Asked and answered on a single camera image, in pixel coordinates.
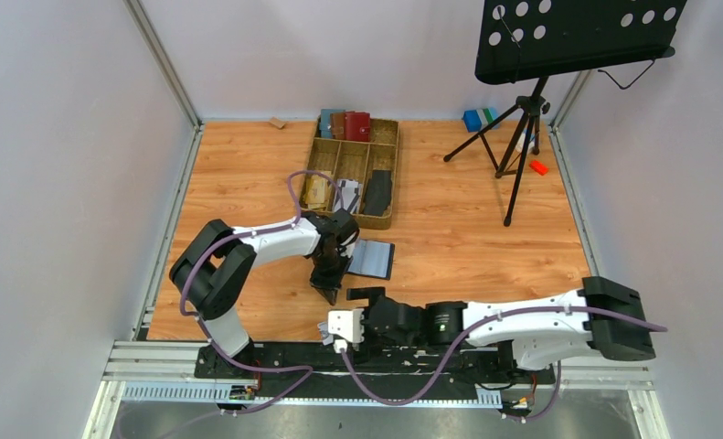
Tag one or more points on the blue block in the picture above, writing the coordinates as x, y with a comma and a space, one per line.
474, 120

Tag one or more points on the brown card wallet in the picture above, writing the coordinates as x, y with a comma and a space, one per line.
337, 125

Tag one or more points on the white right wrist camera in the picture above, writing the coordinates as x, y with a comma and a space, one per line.
346, 328

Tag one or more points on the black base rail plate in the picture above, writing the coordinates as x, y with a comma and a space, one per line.
390, 372

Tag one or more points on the gold cards stack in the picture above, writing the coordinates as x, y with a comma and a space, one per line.
317, 192

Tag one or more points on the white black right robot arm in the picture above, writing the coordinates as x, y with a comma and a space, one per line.
600, 317

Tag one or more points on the black music stand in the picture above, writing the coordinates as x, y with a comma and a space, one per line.
535, 40

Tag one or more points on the white credit card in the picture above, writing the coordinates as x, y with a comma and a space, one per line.
326, 337

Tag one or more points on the black card holder with sleeves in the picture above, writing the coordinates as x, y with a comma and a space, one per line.
372, 259

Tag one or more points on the blue card wallet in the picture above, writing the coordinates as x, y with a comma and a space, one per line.
324, 122

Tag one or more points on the small wooden block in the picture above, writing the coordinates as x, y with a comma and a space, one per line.
277, 123

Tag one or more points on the red card wallet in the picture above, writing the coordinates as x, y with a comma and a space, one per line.
357, 126

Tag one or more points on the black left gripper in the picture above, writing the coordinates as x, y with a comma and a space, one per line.
327, 267

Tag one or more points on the white slotted cable duct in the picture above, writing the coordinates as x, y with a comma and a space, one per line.
318, 391

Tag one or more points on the red block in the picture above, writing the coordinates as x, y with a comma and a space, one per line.
539, 167

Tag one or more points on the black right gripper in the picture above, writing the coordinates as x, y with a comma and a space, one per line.
368, 311

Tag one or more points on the green block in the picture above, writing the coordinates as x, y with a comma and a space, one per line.
488, 116

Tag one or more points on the silver black cards stack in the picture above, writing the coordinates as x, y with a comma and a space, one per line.
348, 195

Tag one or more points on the woven wicker tray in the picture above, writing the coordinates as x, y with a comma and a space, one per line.
360, 162

